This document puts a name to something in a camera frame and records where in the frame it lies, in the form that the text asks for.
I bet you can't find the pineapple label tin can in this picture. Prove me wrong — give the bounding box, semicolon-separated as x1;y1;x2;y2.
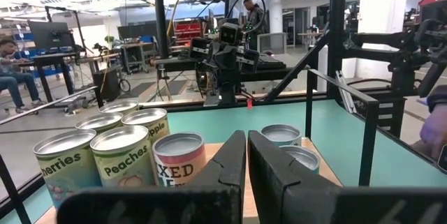
121;107;171;144

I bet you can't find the tomatoes label tin can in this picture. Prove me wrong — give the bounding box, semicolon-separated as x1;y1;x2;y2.
75;112;124;135

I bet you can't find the peaches label tin can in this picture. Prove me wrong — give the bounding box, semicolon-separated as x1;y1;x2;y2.
89;125;157;188

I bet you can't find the black box on floor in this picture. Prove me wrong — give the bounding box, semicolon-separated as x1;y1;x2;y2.
91;67;122;103

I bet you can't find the red parts bin rack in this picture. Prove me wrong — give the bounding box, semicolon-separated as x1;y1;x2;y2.
173;20;204;46

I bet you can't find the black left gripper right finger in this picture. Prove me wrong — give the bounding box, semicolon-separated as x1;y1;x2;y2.
248;130;338;224

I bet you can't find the short orange slices tin can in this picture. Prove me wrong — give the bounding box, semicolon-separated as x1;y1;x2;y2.
279;145;321;175

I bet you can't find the mixed fruit label tin can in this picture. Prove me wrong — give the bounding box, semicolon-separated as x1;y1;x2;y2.
152;132;207;188

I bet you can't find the carrot picture tin can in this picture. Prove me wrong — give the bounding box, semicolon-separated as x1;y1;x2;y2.
261;124;303;148

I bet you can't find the wooden shelf with black frame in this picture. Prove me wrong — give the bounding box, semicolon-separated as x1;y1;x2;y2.
0;68;380;224

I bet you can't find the black computer monitor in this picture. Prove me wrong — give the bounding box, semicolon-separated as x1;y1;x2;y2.
27;20;73;51

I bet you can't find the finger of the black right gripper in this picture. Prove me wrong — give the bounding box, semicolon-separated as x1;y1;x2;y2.
226;44;240;75
216;44;228;75

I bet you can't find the grey workbench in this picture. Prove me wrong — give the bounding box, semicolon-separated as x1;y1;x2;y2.
117;40;157;75

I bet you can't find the cherries label tin can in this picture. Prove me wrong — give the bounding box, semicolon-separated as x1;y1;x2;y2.
33;128;102;211

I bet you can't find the person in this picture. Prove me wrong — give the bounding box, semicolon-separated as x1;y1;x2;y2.
411;84;447;172
0;38;46;115
242;0;266;52

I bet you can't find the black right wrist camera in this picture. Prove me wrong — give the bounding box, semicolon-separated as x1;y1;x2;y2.
219;22;242;46

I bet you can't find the black desk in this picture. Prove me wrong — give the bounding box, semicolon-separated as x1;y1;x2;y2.
19;52;80;103

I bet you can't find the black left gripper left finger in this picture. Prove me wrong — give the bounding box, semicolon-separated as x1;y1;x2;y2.
190;130;247;224

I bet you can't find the green yellow label tin can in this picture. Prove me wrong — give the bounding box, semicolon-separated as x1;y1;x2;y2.
98;99;140;116

